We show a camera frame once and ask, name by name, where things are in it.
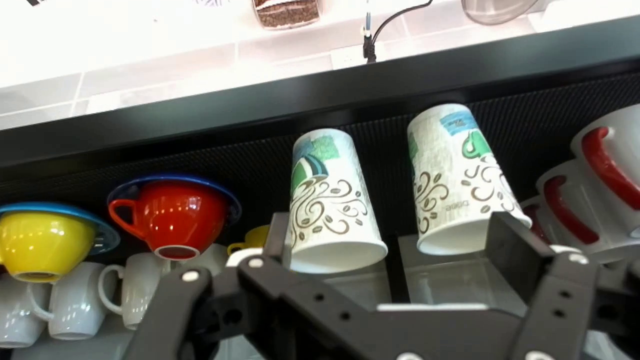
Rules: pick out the small yellow cup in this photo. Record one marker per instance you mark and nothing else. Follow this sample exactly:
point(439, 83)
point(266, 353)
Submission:
point(257, 237)

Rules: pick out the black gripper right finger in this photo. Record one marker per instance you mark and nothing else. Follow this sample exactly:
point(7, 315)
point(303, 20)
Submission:
point(560, 306)

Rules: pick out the red teacup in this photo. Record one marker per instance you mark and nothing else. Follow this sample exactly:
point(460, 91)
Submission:
point(181, 217)

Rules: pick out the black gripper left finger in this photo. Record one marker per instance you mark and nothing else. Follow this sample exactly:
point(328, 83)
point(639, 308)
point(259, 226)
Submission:
point(172, 312)

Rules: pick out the black wall shelf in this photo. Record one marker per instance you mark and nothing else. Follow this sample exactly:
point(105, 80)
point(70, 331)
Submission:
point(200, 133)

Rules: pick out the large yellow teacup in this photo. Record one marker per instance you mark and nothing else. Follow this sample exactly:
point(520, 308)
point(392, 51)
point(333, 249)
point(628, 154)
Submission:
point(42, 243)

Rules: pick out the swirl patterned paper cup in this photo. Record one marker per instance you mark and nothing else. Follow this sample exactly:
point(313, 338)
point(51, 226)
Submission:
point(331, 201)
point(453, 180)

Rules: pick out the blue saucer under red cup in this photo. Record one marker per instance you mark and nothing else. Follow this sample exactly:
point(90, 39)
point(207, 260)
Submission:
point(172, 179)

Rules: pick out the blue saucer under yellow cup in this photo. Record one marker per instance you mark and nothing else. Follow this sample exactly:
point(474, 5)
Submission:
point(40, 206)

